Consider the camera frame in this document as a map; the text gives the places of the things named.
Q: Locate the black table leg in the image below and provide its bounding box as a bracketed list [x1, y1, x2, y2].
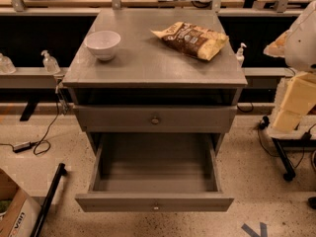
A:
[273, 138, 296, 182]

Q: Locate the white ceramic bowl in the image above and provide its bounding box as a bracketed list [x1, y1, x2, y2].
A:
[84, 31, 121, 61]

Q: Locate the white pump bottle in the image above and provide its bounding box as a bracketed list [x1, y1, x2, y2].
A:
[236, 42, 247, 65]

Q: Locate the clear sanitizer pump bottle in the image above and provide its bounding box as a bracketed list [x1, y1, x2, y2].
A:
[41, 50, 60, 74]

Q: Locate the grey drawer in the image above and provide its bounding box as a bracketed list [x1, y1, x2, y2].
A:
[75, 133, 233, 212]
[73, 105, 237, 133]

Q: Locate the clear glass jar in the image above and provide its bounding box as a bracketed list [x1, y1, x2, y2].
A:
[0, 53, 16, 74]

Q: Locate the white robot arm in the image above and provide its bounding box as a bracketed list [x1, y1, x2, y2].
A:
[264, 1, 316, 132]

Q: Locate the black metal bar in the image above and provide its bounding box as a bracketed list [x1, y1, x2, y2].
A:
[30, 163, 67, 237]

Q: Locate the black power adapter with cable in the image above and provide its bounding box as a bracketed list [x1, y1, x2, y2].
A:
[1, 81, 69, 155]

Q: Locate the yellow brown chip bag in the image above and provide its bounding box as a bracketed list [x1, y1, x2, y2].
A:
[152, 22, 229, 61]

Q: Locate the cardboard box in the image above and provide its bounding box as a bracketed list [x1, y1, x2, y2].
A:
[0, 169, 40, 237]

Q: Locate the grey wooden drawer cabinet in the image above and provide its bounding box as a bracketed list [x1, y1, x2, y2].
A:
[63, 9, 247, 149]

